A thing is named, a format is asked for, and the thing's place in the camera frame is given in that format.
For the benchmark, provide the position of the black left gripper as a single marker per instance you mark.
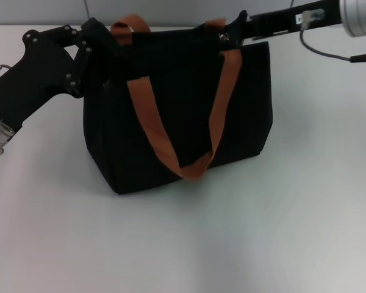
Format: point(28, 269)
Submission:
point(36, 70)

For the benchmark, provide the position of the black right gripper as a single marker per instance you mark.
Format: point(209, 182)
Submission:
point(277, 21)

